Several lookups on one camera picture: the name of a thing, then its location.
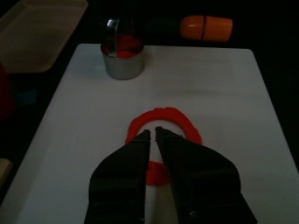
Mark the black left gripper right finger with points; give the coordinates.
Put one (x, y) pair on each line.
(202, 186)

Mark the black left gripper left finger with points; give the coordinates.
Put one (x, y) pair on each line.
(116, 180)

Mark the round metal dough cutter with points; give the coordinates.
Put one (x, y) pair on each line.
(124, 68)

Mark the white cutting board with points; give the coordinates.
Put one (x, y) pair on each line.
(218, 87)

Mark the beige plastic tray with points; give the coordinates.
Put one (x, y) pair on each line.
(35, 35)

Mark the orange toy carrot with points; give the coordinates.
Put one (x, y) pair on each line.
(210, 27)

